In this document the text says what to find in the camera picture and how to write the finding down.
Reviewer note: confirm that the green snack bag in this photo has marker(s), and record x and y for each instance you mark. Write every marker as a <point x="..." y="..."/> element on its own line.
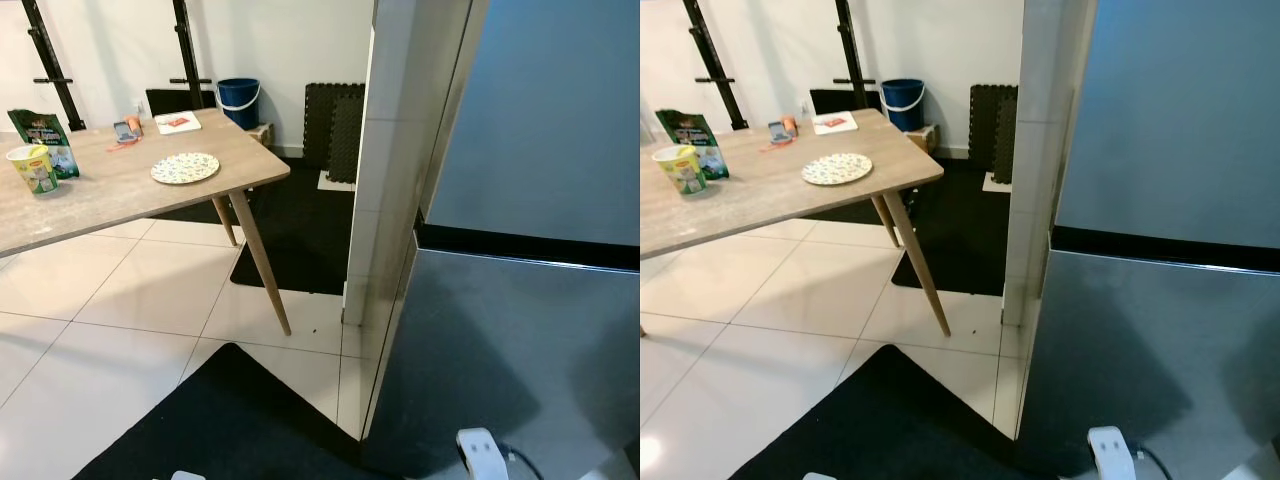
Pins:
<point x="690" y="131"/>
<point x="45" y="133"/>

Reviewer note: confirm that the light grey right wrist camera mount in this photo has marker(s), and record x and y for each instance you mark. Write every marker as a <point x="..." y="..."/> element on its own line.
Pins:
<point x="482" y="455"/>
<point x="1112" y="455"/>

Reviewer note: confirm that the black flat panel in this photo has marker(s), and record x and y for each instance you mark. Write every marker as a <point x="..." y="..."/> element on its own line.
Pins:
<point x="830" y="100"/>
<point x="165" y="100"/>

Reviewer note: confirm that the small wooden crate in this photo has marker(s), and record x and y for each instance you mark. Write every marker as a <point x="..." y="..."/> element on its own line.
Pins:
<point x="925" y="138"/>
<point x="262" y="133"/>

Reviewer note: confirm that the leaf patterned round plate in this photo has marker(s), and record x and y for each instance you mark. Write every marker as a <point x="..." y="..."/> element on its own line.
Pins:
<point x="185" y="168"/>
<point x="836" y="169"/>

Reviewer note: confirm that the stainless steel fridge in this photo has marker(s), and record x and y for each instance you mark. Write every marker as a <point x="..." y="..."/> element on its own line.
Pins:
<point x="500" y="350"/>
<point x="1150" y="350"/>

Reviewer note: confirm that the grey wood dining table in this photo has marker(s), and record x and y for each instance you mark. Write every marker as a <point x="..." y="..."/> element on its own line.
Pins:
<point x="760" y="195"/>
<point x="120" y="190"/>

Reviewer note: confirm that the black gym floor mat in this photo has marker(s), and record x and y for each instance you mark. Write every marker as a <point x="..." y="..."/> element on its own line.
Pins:
<point x="960" y="245"/>
<point x="300" y="240"/>

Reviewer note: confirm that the black doormat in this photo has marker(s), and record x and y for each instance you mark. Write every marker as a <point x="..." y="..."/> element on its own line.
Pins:
<point x="890" y="430"/>
<point x="230" y="430"/>

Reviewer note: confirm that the steel freezer door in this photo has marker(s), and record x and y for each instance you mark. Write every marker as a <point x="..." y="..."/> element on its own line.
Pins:
<point x="540" y="120"/>
<point x="1170" y="120"/>

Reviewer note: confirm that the yellow green noodle cup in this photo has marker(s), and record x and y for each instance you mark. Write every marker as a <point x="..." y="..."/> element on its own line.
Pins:
<point x="35" y="172"/>
<point x="682" y="172"/>

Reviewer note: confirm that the thin orange peel strip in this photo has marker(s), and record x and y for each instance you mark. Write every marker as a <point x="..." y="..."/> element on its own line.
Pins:
<point x="775" y="148"/>
<point x="120" y="147"/>

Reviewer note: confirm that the small red packet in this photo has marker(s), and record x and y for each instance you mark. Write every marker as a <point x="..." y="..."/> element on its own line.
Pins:
<point x="176" y="121"/>
<point x="832" y="121"/>

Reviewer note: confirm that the black rack upright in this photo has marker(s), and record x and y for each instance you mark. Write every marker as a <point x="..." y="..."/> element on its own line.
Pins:
<point x="185" y="40"/>
<point x="47" y="50"/>
<point x="848" y="40"/>
<point x="709" y="50"/>

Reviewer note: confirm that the black foam mat stack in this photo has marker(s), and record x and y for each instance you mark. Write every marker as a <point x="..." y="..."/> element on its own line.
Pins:
<point x="990" y="125"/>
<point x="325" y="125"/>

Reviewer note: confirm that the steel fridge compartment door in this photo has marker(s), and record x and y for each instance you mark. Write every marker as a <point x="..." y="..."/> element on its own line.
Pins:
<point x="1160" y="330"/>
<point x="520" y="330"/>

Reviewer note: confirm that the white cutting board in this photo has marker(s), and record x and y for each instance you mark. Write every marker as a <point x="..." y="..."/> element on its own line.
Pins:
<point x="850" y="129"/>
<point x="192" y="129"/>

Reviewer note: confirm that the blue plastic bucket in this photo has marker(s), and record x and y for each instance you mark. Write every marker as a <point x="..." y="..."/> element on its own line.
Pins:
<point x="903" y="106"/>
<point x="240" y="105"/>

